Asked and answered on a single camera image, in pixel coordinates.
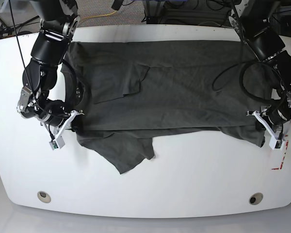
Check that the left table cable grommet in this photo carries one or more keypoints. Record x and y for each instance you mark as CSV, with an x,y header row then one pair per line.
x,y
44,197

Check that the dark grey T-shirt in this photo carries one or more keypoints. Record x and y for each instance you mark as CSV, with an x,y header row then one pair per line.
x,y
140,90

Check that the table cable grommet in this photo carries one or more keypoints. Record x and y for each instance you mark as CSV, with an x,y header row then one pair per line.
x,y
44,197
256,199

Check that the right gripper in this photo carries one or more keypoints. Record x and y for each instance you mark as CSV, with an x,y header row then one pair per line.
x,y
53,124

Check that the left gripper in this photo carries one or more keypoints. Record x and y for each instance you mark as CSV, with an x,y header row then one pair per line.
x,y
274,117

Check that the right table cable grommet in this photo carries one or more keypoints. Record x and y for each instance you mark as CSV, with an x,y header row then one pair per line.
x,y
256,199

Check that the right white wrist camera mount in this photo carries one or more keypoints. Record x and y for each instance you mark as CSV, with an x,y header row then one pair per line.
x,y
56,136

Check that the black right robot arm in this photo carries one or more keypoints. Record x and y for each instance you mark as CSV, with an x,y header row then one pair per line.
x,y
59,20

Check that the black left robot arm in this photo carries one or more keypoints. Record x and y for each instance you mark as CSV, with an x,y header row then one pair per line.
x,y
251,21

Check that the black tripod stand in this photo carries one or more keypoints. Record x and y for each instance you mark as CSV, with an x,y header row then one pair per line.
x,y
7,31

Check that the red tape rectangle marking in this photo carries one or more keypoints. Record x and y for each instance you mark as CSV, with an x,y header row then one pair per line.
x,y
284,152

